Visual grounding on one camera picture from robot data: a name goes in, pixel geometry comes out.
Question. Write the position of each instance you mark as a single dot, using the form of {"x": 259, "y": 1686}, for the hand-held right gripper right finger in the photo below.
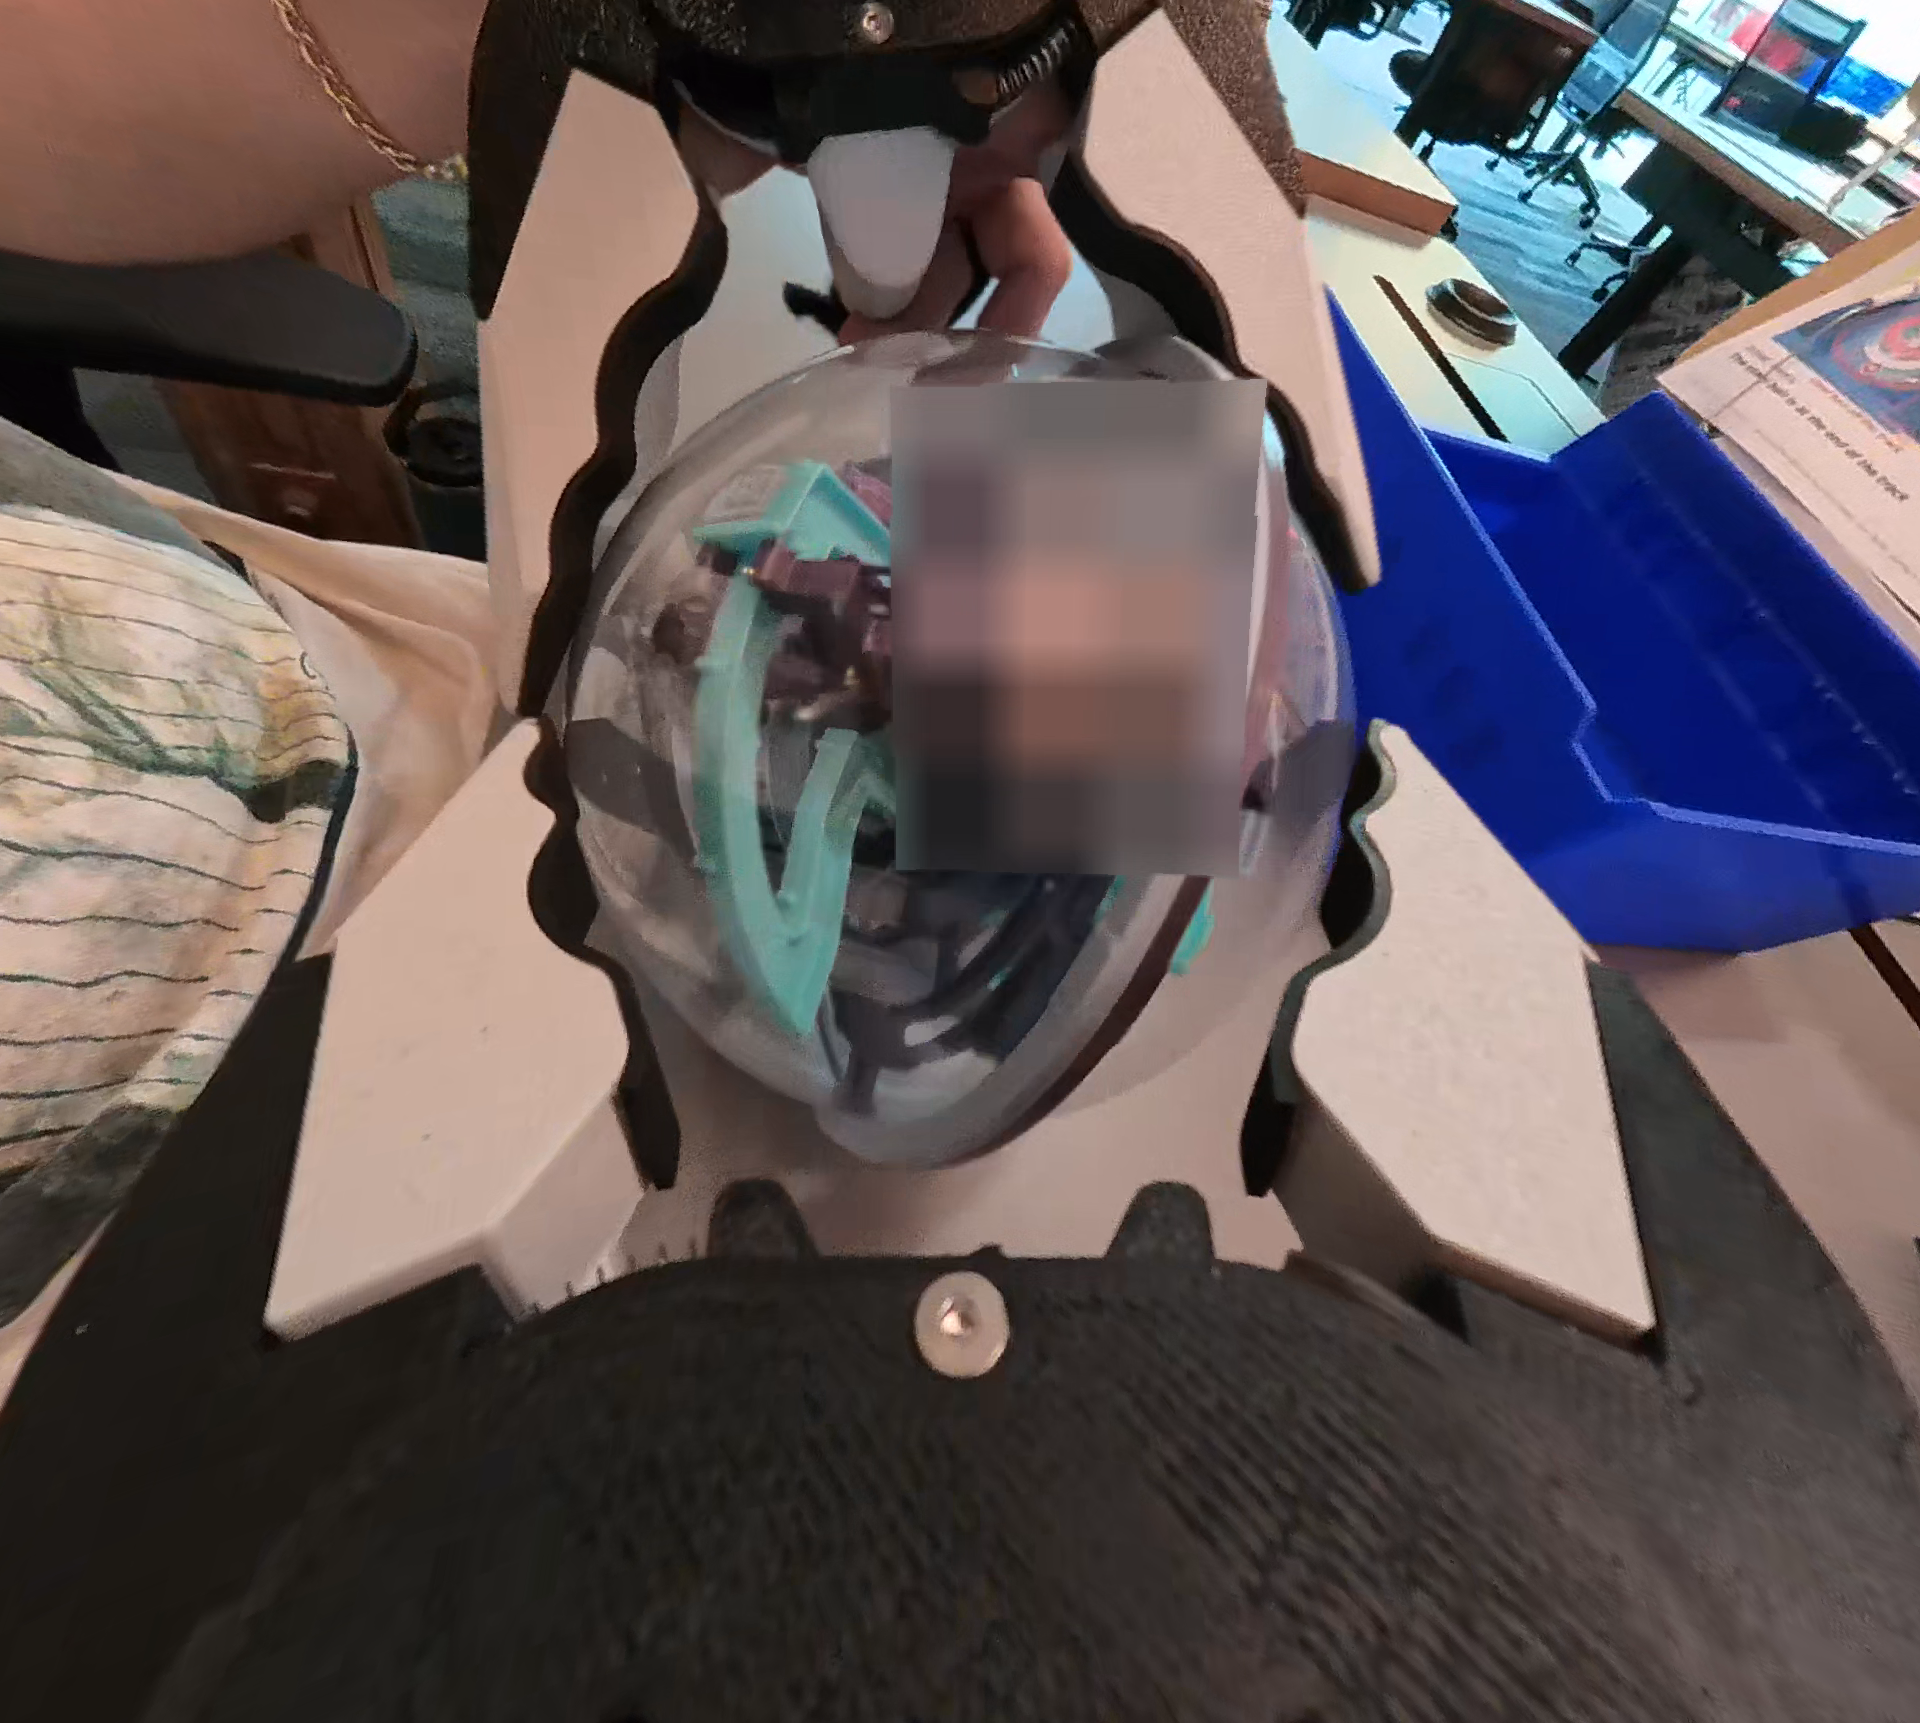
{"x": 1471, "y": 1078}

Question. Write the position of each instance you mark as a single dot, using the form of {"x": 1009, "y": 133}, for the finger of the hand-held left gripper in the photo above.
{"x": 1215, "y": 223}
{"x": 585, "y": 253}

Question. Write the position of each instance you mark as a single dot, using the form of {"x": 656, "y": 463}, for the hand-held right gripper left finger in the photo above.
{"x": 450, "y": 1078}

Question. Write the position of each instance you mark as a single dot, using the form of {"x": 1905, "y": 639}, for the clear plastic maze ball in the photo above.
{"x": 720, "y": 855}

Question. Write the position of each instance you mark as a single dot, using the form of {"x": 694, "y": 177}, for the person's left forearm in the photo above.
{"x": 120, "y": 43}

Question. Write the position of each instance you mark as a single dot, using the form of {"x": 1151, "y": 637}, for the black chair knob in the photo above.
{"x": 434, "y": 463}

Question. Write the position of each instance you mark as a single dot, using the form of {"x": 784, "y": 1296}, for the round black desk grommet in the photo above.
{"x": 1471, "y": 303}

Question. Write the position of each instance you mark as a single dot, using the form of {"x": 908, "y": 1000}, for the wooden pillar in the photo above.
{"x": 301, "y": 463}

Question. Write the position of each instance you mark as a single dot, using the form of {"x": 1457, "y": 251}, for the blue plastic bin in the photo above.
{"x": 1651, "y": 675}

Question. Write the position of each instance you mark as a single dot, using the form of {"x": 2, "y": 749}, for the black mesh office chair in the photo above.
{"x": 1621, "y": 13}
{"x": 1793, "y": 67}

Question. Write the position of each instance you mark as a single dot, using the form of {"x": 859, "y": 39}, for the printed instruction sheet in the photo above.
{"x": 1801, "y": 403}

